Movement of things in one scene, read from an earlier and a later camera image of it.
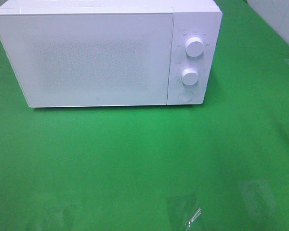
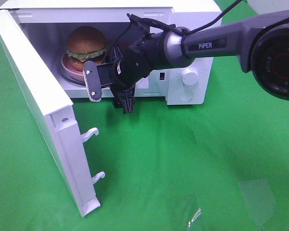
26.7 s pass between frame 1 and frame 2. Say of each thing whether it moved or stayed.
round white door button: stayed
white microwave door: moved
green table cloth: stayed
